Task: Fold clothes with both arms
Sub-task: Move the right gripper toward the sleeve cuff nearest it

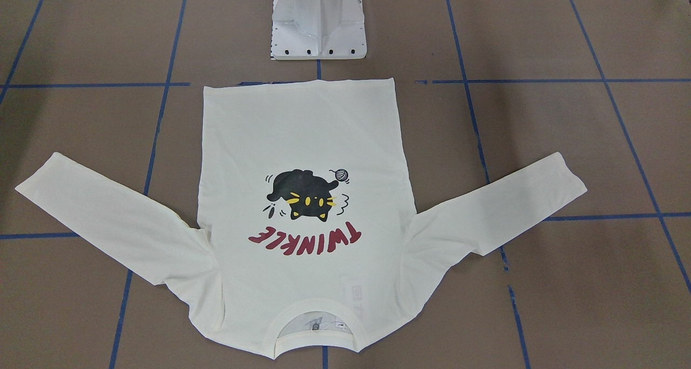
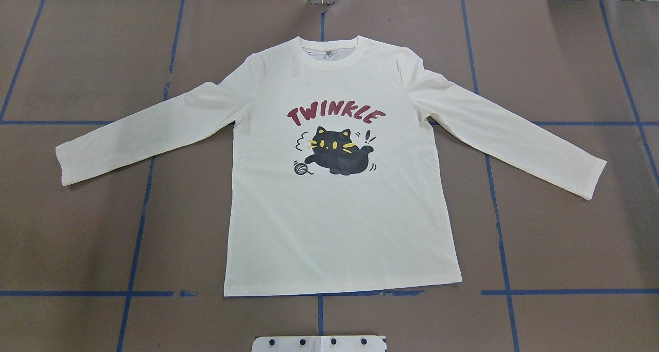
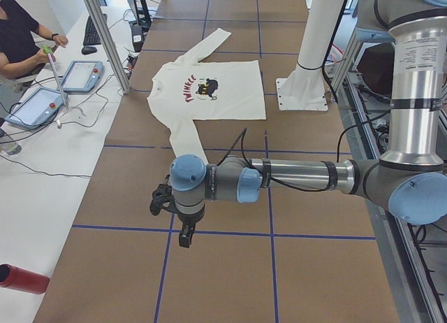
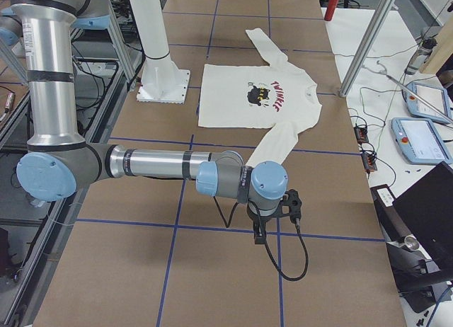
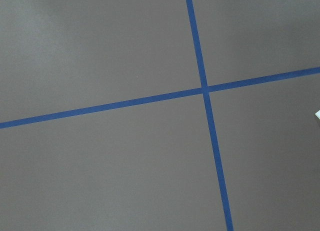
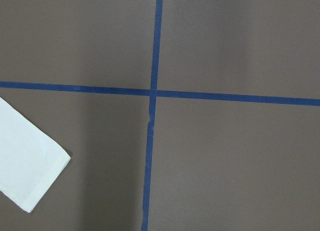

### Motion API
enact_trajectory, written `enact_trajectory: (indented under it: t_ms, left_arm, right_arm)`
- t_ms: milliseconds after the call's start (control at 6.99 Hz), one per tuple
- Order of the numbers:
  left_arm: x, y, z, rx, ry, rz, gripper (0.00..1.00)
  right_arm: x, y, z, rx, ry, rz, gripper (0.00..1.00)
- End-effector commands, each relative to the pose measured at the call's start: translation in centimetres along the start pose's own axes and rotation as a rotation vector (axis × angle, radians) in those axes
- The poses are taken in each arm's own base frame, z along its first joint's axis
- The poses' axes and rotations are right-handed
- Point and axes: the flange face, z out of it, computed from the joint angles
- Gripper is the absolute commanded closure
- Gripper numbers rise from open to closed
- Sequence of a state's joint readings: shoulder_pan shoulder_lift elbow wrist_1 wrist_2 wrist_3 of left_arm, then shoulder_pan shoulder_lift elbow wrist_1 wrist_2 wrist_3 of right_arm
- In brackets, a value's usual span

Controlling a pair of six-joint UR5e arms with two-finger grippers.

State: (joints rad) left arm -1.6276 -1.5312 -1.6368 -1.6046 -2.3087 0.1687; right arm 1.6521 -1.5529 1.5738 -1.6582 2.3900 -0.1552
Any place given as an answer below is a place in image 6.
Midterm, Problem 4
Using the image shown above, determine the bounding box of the cream long-sleeve cat shirt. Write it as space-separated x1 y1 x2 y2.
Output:
0 99 71 213

